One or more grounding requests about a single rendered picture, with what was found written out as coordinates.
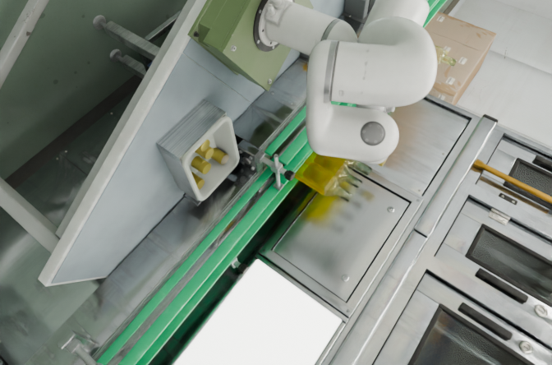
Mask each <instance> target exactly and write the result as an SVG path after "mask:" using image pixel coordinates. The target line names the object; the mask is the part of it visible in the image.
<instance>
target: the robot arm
mask: <svg viewBox="0 0 552 365"><path fill-rule="evenodd" d="M429 10H430V7H429V4H428V2H427V1H426V0H375V3H374V6H373V7H372V9H371V11H370V14H369V16H368V18H367V20H366V23H365V25H364V27H363V29H362V32H361V34H360V35H359V38H357V35H356V33H355V31H354V29H353V28H352V27H351V26H350V25H349V24H348V23H347V22H346V21H342V20H340V19H338V18H335V17H332V16H329V15H326V14H324V13H322V12H318V11H315V10H313V9H310V8H308V7H303V6H302V5H299V4H296V3H294V2H292V0H268V2H267V3H266V4H265V6H264V9H263V11H262V13H261V16H260V23H259V36H260V40H261V42H262V43H263V44H264V45H267V46H274V45H276V44H277V43H279V44H282V45H284V46H287V47H289V48H291V49H294V50H296V51H298V52H301V53H304V54H306V55H308V56H309V61H308V63H307V73H306V134H307V140H308V142H309V145H310V147H311V149H312V150H313V151H314V152H315V153H316V154H318V155H324V156H331V157H337V158H343V159H354V160H356V161H360V162H363V163H370V164H381V163H383V162H384V161H385V160H386V159H387V158H388V156H389V155H390V154H391V153H392V152H393V151H394V150H395V148H396V146H397V144H398V138H399V131H398V126H397V124H396V122H395V121H394V120H393V119H392V118H391V117H390V116H389V115H388V113H389V112H393V111H394V110H395V107H401V106H406V105H409V104H414V103H415V102H417V101H419V100H421V99H423V98H424V97H425V96H426V95H427V94H428V93H429V92H430V90H431V88H432V87H433V84H434V83H435V78H436V74H437V56H436V51H435V46H434V43H433V41H432V38H431V37H430V35H429V34H428V32H427V31H426V30H425V29H424V28H423V27H422V26H423V25H424V23H425V21H426V18H427V16H428V14H429ZM331 101H336V102H344V103H350V104H356V107H350V106H342V105H335V104H331Z"/></svg>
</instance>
